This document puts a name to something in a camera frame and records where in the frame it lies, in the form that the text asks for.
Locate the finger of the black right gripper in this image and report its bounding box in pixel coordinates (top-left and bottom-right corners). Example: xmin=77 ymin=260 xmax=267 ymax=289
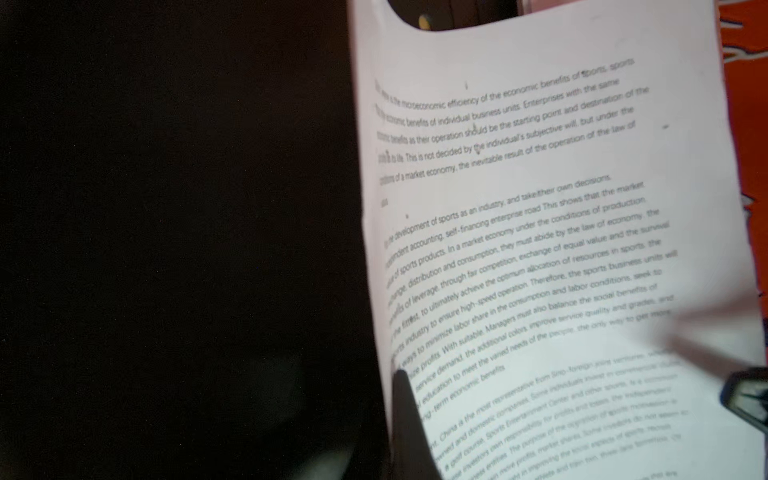
xmin=720 ymin=367 xmax=767 ymax=434

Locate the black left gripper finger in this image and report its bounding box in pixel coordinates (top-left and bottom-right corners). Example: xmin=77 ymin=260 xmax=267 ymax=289
xmin=389 ymin=369 xmax=441 ymax=480

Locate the printed paper sheet angled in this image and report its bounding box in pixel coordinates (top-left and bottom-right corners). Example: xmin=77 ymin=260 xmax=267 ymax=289
xmin=350 ymin=1 xmax=766 ymax=479

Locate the blue folder black inside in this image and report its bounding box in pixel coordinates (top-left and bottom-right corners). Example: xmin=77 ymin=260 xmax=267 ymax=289
xmin=1 ymin=1 xmax=388 ymax=479

